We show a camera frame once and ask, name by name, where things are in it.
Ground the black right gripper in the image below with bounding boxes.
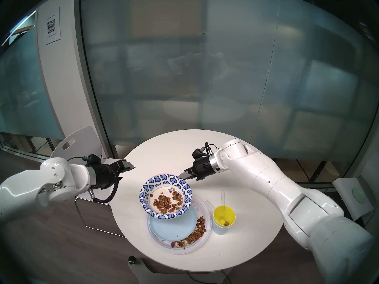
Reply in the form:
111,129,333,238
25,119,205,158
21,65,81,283
178,156,212,181

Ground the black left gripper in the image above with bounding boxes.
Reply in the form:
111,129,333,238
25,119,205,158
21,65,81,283
87,159,136,191

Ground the blue patterned paper bowl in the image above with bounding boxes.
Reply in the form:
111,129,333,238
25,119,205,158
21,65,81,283
139,174,193,220

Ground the yellow plastic cup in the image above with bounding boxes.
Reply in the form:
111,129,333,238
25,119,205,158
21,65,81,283
213,206,236,227

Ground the light blue plate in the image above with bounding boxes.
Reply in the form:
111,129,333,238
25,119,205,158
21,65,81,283
148,204,198,242

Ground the brown food scraps heap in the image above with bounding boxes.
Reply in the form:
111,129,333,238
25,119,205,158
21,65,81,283
170,216,208,248

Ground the light blue plastic cup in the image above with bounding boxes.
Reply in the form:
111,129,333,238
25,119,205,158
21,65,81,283
214,220,235,235

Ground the white table base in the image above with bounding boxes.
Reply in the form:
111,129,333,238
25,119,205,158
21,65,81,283
128,257,234,284

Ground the white chair with green pad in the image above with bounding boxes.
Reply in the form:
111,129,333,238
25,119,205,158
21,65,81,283
332,177,374,223

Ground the green round seat pad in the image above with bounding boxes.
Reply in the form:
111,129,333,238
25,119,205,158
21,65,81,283
352,187,367,204

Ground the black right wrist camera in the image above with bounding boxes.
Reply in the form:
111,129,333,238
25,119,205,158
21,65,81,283
192,144,208,159

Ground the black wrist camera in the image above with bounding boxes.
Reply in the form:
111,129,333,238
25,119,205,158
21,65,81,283
83,154,102,166
192,144,208,159

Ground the black left arm hose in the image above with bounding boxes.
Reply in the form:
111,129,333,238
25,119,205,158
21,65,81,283
88,168,121,204

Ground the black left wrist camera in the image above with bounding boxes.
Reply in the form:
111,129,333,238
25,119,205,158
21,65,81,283
83,154,102,166

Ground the white chair with handle hole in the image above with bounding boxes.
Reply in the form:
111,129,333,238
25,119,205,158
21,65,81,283
50,126,126,238

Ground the black cable under table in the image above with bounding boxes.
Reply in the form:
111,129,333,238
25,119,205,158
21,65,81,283
187,270,232,284

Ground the perforated metal shelf bracket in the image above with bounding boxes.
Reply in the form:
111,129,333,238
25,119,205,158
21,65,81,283
308,161,328,182

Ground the QR code wall sign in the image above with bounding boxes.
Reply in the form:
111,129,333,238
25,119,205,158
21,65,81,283
45,7,62,46

